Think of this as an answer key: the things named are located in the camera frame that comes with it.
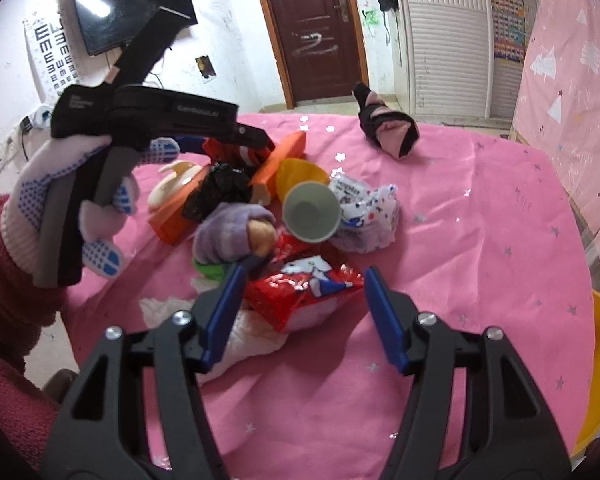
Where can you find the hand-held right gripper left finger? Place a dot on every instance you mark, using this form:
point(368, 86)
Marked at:
point(225, 310)

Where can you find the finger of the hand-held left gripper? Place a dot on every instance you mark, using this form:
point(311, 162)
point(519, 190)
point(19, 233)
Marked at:
point(192, 144)
point(252, 136)

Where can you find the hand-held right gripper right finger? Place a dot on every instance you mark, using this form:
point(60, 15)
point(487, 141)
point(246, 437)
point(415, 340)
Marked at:
point(384, 322)

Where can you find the red striped wrapper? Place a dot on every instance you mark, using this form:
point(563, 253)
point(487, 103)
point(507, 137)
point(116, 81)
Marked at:
point(230, 152)

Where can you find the cream scrubbing brush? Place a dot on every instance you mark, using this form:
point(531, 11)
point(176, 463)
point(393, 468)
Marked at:
point(172, 185)

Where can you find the red snack packet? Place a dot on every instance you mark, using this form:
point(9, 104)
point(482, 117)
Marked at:
point(280, 300)

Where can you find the grey funnel-shaped cup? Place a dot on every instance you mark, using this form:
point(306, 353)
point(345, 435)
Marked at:
point(310, 215)

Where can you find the person's left hand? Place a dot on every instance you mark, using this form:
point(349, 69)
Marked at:
point(35, 185)

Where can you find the long orange box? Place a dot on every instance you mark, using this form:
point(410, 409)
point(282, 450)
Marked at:
point(282, 157)

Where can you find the green plastic piece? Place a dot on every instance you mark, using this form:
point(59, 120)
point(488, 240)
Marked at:
point(207, 270)

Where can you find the crumpled white tissue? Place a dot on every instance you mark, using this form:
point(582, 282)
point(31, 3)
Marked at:
point(252, 345)

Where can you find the black plastic bag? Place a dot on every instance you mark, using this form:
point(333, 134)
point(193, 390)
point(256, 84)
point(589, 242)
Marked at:
point(220, 190)

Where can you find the yellow plastic bowl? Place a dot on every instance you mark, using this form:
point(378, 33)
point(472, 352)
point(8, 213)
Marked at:
point(300, 172)

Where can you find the orange cardboard piece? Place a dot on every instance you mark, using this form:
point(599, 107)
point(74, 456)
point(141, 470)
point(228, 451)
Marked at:
point(172, 222)

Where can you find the eye chart poster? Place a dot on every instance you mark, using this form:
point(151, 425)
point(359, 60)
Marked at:
point(55, 60)

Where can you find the white printed plastic wrapper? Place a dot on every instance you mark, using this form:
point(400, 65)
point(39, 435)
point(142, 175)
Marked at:
point(367, 220)

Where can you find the dark brown door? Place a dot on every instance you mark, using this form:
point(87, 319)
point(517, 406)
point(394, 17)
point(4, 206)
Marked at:
point(310, 20)

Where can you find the pink star-print tablecloth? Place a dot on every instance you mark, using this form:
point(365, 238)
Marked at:
point(480, 235)

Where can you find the pink and black sock roll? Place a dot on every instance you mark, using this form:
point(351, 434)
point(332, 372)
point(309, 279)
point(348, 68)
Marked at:
point(390, 127)

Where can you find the white louvered wardrobe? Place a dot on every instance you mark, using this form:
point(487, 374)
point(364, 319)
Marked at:
point(445, 50)

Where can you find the pink tree-print sheet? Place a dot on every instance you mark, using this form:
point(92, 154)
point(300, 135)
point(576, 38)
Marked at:
point(575, 85)

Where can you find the torn dark wall sticker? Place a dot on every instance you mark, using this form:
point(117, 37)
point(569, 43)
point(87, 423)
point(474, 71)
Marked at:
point(206, 67)

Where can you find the black wall television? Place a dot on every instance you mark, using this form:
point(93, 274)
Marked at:
point(105, 10)

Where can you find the white wall socket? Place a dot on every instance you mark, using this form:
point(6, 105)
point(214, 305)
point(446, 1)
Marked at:
point(0, 159)

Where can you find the colourful grid wall poster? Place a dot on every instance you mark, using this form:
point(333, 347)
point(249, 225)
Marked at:
point(507, 20)

